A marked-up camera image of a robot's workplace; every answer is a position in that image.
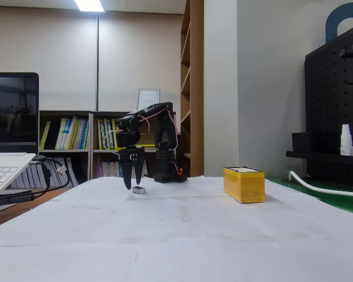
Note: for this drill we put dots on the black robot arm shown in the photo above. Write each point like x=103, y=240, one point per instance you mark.
x=164, y=129

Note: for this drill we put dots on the yellow rectangular box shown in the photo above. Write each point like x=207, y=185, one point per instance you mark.
x=247, y=185

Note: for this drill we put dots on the low grey bookshelf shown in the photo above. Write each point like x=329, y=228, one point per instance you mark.
x=64, y=151
x=106, y=151

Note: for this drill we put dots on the orange table clamp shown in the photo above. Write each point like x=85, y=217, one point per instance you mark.
x=180, y=171

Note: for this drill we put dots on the framed white certificate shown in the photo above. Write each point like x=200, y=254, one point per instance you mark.
x=149, y=100

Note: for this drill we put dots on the white paper sheet cover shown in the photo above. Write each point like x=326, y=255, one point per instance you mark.
x=176, y=235

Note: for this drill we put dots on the yellow spined book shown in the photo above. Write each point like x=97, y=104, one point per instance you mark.
x=45, y=135

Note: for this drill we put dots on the tall wooden bookshelf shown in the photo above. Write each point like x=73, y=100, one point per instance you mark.
x=192, y=88

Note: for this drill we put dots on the white laptop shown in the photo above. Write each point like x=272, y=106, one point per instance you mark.
x=11, y=117

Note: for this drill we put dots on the ceiling light panel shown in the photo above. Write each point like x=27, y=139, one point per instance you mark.
x=89, y=5

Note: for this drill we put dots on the black box on pegboard shelf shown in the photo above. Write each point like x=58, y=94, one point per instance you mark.
x=301, y=142

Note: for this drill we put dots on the black pegboard stand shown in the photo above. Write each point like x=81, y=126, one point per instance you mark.
x=332, y=102

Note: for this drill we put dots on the small white dropper bottle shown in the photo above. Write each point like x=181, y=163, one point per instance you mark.
x=346, y=144

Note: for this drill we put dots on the blue arch shaped object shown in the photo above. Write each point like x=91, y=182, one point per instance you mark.
x=331, y=23

